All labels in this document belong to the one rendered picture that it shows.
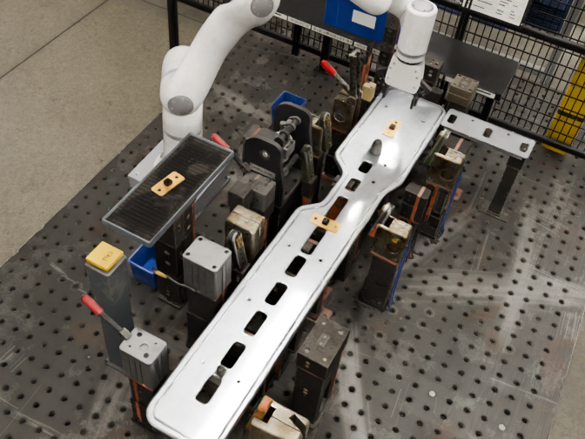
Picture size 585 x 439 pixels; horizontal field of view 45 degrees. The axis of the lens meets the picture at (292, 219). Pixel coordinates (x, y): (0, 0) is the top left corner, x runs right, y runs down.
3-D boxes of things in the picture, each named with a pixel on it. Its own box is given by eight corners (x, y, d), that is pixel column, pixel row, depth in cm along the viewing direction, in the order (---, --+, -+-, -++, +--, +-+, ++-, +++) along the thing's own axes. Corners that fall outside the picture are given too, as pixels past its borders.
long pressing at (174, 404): (223, 468, 147) (223, 465, 146) (134, 415, 153) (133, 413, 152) (449, 110, 231) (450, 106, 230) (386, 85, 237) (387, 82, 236)
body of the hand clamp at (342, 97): (338, 185, 245) (353, 105, 219) (320, 177, 247) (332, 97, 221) (346, 174, 249) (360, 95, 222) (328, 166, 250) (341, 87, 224)
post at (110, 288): (126, 375, 190) (108, 278, 158) (104, 363, 192) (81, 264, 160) (144, 354, 195) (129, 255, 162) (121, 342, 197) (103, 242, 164)
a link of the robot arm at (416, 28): (394, 36, 201) (400, 55, 195) (404, -6, 191) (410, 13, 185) (423, 37, 202) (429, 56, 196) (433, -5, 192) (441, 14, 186)
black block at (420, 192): (410, 268, 223) (431, 205, 201) (379, 253, 226) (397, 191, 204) (420, 252, 228) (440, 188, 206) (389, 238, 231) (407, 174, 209)
